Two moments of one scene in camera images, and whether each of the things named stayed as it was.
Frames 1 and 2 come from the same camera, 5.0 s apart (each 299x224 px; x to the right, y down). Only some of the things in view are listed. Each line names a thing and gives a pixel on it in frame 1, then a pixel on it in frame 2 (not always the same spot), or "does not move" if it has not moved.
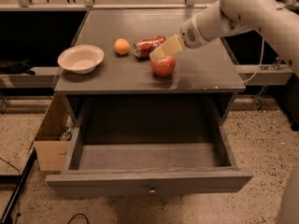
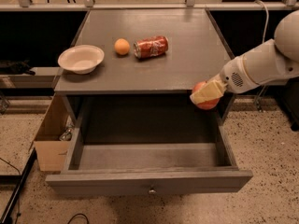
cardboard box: (53, 141) does not move
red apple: (164, 66) to (208, 105)
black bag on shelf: (16, 66) does not move
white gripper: (190, 34) to (233, 75)
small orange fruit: (121, 46) does not move
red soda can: (143, 48) does not move
